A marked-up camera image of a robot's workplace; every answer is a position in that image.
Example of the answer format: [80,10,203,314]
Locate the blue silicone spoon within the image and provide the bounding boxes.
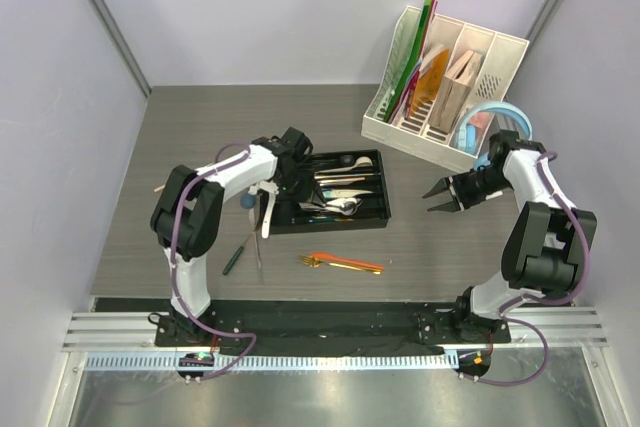
[240,193,257,210]

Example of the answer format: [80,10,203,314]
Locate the green handled fork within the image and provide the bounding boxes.
[222,234,254,276]

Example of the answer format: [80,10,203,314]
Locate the steel chopstick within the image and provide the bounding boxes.
[249,208,264,285]

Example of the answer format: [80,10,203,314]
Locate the orange plastic utensil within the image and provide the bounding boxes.
[311,253,384,274]

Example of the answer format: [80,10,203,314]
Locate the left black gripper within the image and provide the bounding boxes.
[274,169,326,207]

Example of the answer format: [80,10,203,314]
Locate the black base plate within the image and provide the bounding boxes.
[148,300,511,356]

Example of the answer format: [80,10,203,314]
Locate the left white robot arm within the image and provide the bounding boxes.
[150,127,322,346]

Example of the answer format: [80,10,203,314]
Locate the beige wooden spoon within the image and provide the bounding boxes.
[319,156,373,174]

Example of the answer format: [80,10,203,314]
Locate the steel spoon wooden handle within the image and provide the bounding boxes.
[298,203,352,217]

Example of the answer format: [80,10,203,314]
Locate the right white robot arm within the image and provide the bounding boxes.
[426,130,597,342]

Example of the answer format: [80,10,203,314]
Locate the black utensil tray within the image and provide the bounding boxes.
[270,149,391,235]

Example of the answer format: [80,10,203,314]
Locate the large white rice spoon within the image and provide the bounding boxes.
[248,181,279,239]

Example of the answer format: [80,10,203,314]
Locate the orange book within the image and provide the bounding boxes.
[404,43,449,119]

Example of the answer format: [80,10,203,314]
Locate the steel spoon in tray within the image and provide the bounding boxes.
[343,198,362,215]

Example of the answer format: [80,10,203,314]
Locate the green folder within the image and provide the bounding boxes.
[384,0,438,123]

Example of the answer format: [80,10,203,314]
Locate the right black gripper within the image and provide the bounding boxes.
[427,167,512,213]

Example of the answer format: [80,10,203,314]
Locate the chopsticks in tray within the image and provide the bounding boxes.
[315,173,379,185]

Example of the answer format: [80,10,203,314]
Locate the light blue headphones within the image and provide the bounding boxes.
[450,101,533,173]

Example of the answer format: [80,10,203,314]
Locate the white file organizer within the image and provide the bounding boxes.
[361,0,529,172]

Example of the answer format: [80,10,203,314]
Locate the gold fork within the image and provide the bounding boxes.
[297,255,384,275]

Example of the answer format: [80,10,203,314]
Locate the tan book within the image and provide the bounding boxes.
[429,50,483,134]

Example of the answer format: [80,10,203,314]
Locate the beige sheathed knife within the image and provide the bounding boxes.
[322,189,373,199]

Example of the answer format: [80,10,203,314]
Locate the black measuring scoop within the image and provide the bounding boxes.
[313,154,355,170]

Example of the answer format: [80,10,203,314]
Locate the gold knife green handle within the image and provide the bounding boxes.
[294,215,389,224]

